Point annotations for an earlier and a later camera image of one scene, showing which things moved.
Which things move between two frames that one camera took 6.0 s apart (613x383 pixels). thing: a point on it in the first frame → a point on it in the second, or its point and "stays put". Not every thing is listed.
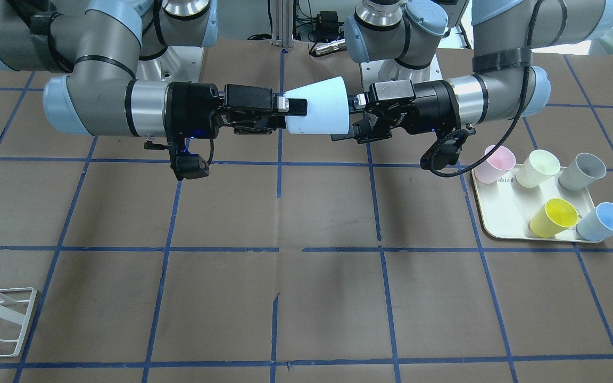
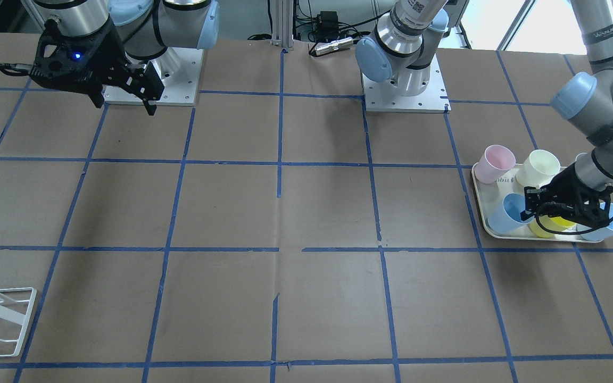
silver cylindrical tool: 336,45 stays put
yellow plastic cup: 556,214 stays put
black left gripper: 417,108 → 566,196
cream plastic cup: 539,166 stays put
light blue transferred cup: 328,108 → 508,219
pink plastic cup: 501,161 stays put
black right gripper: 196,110 → 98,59
